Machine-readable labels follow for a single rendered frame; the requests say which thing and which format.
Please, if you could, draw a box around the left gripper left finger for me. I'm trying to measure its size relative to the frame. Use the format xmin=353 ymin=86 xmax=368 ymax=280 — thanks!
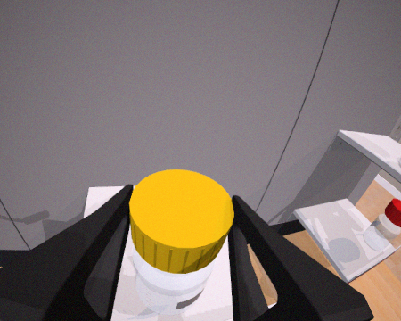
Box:
xmin=0 ymin=185 xmax=134 ymax=321

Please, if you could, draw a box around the clear glass bottle with red cap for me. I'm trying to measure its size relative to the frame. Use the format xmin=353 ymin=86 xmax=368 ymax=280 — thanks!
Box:
xmin=363 ymin=199 xmax=401 ymax=251

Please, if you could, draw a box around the white bottle with yellow cap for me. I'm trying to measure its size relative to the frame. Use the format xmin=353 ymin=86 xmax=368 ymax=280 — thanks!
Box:
xmin=129 ymin=169 xmax=234 ymax=316

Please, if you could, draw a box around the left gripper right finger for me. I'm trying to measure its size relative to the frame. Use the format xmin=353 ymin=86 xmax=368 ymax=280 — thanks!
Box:
xmin=227 ymin=195 xmax=374 ymax=321

